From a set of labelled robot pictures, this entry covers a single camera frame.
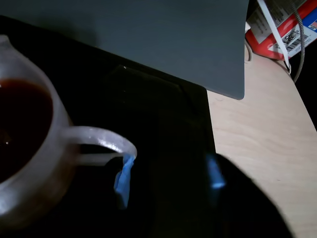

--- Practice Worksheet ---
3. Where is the black work mat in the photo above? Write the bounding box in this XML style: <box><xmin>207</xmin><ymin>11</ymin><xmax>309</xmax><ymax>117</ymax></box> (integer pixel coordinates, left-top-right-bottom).
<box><xmin>0</xmin><ymin>14</ymin><xmax>218</xmax><ymax>238</ymax></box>

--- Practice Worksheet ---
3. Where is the grey braided cable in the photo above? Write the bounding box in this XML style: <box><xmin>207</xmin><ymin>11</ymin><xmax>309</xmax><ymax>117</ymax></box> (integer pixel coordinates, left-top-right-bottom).
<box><xmin>291</xmin><ymin>0</ymin><xmax>306</xmax><ymax>84</ymax></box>

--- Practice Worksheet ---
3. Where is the flat white strap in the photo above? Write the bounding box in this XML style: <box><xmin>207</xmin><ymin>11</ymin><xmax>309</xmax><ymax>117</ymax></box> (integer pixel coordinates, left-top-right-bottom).
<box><xmin>257</xmin><ymin>0</ymin><xmax>290</xmax><ymax>60</ymax></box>

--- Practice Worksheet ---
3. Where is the gripper finger blue tape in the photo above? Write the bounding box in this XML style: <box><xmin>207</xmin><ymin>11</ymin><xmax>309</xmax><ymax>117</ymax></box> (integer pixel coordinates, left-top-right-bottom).
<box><xmin>205</xmin><ymin>152</ymin><xmax>294</xmax><ymax>238</ymax></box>
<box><xmin>113</xmin><ymin>154</ymin><xmax>136</xmax><ymax>211</ymax></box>

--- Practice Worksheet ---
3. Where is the red and white carton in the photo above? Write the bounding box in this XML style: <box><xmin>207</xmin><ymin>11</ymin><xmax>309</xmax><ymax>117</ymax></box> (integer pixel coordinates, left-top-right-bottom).
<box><xmin>245</xmin><ymin>0</ymin><xmax>317</xmax><ymax>60</ymax></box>

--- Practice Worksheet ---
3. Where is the translucent pink plastic kettle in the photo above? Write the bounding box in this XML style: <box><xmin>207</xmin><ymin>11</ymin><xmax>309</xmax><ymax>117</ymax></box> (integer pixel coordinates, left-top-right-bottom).
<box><xmin>0</xmin><ymin>34</ymin><xmax>138</xmax><ymax>229</ymax></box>

